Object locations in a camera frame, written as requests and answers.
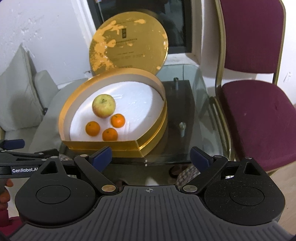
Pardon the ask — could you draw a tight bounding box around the person's red clothing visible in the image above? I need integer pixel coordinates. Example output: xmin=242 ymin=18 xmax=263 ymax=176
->
xmin=0 ymin=210 xmax=24 ymax=237

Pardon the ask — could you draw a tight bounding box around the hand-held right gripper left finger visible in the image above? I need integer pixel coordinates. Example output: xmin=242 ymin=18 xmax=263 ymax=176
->
xmin=39 ymin=146 xmax=119 ymax=194

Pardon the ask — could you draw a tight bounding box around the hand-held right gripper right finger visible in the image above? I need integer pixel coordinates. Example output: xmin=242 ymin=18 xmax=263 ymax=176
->
xmin=180 ymin=146 xmax=264 ymax=193

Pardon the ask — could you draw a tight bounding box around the grey sofa back cushion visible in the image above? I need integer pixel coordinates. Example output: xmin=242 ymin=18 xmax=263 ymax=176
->
xmin=0 ymin=44 xmax=45 ymax=133

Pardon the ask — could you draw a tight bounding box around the yellow-green apple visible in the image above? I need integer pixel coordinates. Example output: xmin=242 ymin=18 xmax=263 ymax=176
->
xmin=92 ymin=94 xmax=116 ymax=119

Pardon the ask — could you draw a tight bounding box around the person's left hand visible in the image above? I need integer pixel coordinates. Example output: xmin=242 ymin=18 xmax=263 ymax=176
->
xmin=0 ymin=179 xmax=14 ymax=212

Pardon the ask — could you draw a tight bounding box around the person's houndstooth right leg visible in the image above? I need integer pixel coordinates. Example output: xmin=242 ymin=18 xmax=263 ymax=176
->
xmin=176 ymin=166 xmax=201 ymax=189

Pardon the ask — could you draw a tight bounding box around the orange tangerine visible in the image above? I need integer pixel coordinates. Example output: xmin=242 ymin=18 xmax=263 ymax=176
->
xmin=85 ymin=121 xmax=101 ymax=137
xmin=110 ymin=113 xmax=126 ymax=128
xmin=102 ymin=127 xmax=118 ymax=142

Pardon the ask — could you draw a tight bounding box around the white foam box liner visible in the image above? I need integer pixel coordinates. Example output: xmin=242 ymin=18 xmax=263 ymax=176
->
xmin=69 ymin=80 xmax=165 ymax=142

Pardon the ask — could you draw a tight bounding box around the maroon padded chair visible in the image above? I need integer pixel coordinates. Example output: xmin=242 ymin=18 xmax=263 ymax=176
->
xmin=200 ymin=0 xmax=296 ymax=174

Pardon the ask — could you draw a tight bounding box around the glass desktop table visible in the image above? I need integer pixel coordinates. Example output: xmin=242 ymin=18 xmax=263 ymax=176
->
xmin=58 ymin=62 xmax=233 ymax=168

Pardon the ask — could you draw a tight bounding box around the gold worn box lid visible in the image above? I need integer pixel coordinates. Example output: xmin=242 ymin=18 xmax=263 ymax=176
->
xmin=89 ymin=10 xmax=169 ymax=77

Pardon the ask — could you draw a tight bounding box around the grey sofa armrest cushion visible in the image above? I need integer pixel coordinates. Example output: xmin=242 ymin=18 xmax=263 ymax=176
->
xmin=34 ymin=70 xmax=59 ymax=110

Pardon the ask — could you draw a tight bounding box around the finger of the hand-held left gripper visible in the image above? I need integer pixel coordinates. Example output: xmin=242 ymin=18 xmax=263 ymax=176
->
xmin=0 ymin=138 xmax=26 ymax=151
xmin=0 ymin=149 xmax=60 ymax=163

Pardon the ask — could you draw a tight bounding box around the person's houndstooth left leg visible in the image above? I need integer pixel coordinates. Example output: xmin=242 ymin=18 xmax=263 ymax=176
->
xmin=59 ymin=153 xmax=77 ymax=163

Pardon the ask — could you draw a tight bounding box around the grey sofa seat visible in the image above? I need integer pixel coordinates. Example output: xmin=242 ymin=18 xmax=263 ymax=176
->
xmin=29 ymin=78 xmax=93 ymax=154

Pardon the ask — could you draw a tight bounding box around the person's houndstooth leg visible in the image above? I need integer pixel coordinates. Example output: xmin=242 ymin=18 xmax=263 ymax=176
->
xmin=176 ymin=166 xmax=201 ymax=189
xmin=59 ymin=153 xmax=77 ymax=163

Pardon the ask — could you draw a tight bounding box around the gold teardrop gift box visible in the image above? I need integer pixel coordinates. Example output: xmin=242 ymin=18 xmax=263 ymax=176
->
xmin=58 ymin=68 xmax=168 ymax=158

